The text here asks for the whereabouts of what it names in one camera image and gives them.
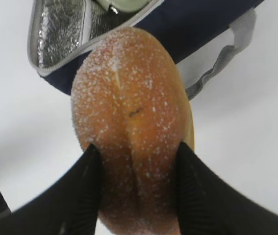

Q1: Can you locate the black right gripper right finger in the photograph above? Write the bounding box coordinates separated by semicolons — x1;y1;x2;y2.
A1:
176;142;278;235

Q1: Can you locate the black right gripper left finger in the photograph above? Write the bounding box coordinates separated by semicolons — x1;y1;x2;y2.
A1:
0;144;101;235

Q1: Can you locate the sugared brown bread roll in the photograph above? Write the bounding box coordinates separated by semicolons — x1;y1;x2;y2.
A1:
70;26;195;235

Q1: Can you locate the navy insulated lunch bag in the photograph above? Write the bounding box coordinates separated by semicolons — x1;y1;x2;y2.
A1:
27;0;259;99

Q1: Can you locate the green lid glass container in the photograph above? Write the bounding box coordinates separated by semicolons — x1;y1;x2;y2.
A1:
89;0;154;14

